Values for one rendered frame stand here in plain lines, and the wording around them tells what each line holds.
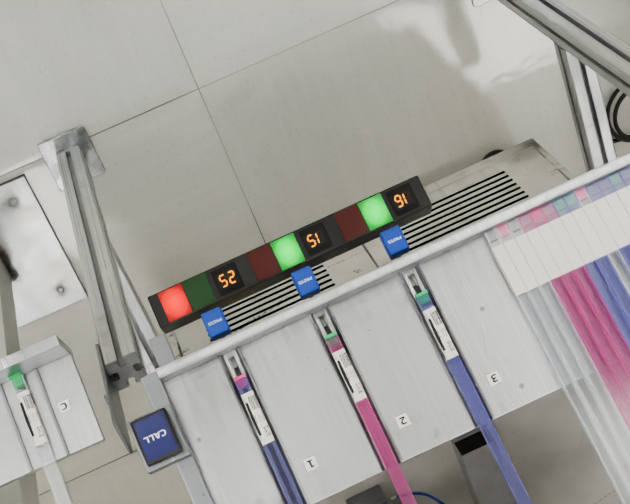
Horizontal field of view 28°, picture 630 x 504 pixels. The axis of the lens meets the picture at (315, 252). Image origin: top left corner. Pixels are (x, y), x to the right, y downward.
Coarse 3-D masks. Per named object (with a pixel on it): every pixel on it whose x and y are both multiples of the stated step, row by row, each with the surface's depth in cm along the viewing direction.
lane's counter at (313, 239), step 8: (320, 224) 143; (304, 232) 143; (312, 232) 143; (320, 232) 143; (304, 240) 143; (312, 240) 143; (320, 240) 143; (328, 240) 143; (312, 248) 143; (320, 248) 143
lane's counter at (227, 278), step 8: (232, 264) 143; (216, 272) 143; (224, 272) 142; (232, 272) 142; (216, 280) 142; (224, 280) 142; (232, 280) 142; (240, 280) 142; (224, 288) 142; (232, 288) 142
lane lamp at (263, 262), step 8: (264, 248) 143; (248, 256) 143; (256, 256) 143; (264, 256) 143; (272, 256) 143; (256, 264) 143; (264, 264) 142; (272, 264) 142; (256, 272) 142; (264, 272) 142; (272, 272) 142
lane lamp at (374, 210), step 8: (368, 200) 144; (376, 200) 144; (360, 208) 144; (368, 208) 144; (376, 208) 144; (384, 208) 143; (368, 216) 143; (376, 216) 143; (384, 216) 143; (368, 224) 143; (376, 224) 143
